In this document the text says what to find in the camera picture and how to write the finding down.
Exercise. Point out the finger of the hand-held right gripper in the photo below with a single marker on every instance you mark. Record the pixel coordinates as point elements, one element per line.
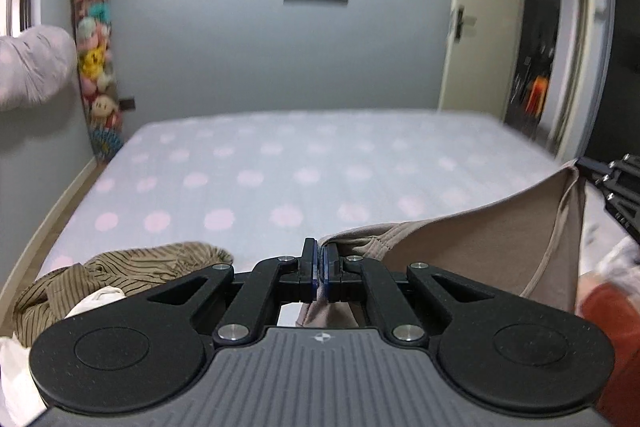
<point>625,204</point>
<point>620,169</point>

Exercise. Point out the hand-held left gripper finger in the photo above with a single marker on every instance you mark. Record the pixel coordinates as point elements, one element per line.
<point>325,274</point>
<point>312,274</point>

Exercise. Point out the beige garment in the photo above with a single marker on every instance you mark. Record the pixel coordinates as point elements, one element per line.
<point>490,237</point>

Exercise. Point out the orange stool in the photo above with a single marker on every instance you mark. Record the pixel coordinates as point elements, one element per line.
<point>537,96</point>

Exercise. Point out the bed with polka dot sheet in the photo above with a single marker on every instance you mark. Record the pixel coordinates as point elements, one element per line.
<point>250,177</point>

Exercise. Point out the red cloth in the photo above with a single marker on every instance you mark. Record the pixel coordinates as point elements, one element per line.
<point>612,347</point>

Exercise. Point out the brown striped garment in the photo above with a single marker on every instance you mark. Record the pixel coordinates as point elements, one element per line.
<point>165,264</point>

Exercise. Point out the cream door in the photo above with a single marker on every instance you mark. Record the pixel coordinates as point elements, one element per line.
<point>480,17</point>

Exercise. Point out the hanging column of plush toys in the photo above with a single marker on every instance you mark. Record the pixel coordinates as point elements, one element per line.
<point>97,72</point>

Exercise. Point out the white garment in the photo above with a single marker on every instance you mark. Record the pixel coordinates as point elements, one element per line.
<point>15,377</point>

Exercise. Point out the pink quilted pillow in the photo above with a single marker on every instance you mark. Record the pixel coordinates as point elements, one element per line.
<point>30,67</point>

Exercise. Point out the white door frame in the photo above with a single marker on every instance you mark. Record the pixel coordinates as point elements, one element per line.
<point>585,32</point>

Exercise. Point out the dark wall socket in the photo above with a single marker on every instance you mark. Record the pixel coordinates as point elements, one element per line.
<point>128,103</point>

